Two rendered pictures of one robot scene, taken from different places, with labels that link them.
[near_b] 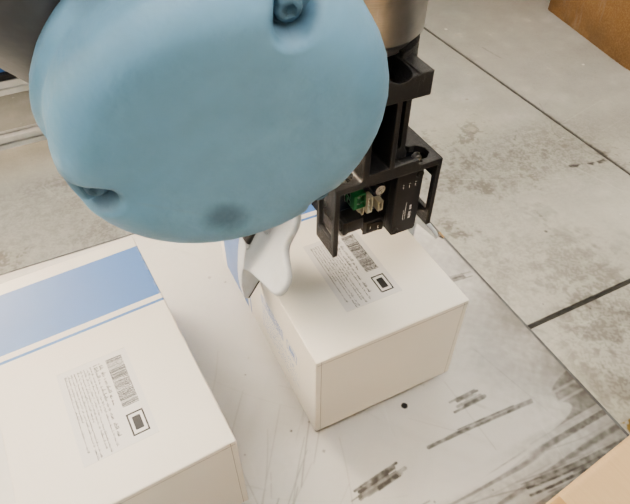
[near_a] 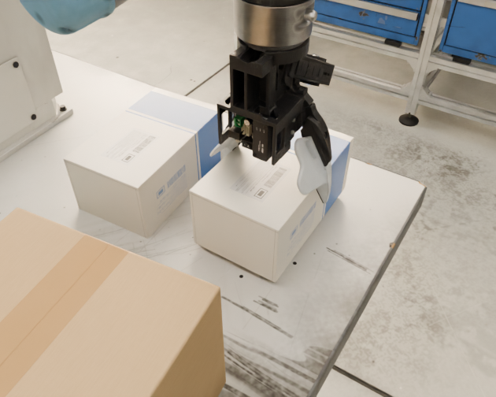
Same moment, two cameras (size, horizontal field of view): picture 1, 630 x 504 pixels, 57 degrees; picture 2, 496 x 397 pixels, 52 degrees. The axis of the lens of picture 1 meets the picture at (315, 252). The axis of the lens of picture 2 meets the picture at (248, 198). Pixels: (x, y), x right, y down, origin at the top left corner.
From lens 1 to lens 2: 0.42 m
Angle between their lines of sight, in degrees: 41
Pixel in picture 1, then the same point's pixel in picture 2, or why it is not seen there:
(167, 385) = (150, 157)
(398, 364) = (237, 239)
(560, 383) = (318, 350)
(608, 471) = (152, 265)
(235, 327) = not seen: hidden behind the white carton
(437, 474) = not seen: hidden behind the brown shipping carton
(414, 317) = (246, 213)
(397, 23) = (255, 32)
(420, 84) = (255, 68)
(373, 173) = (236, 106)
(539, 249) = not seen: outside the picture
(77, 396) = (128, 137)
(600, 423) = (303, 380)
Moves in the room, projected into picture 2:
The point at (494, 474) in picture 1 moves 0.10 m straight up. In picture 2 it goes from (226, 332) to (223, 276)
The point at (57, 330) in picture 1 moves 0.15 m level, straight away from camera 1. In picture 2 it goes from (154, 116) to (201, 68)
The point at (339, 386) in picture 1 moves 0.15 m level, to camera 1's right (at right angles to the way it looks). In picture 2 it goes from (203, 220) to (272, 310)
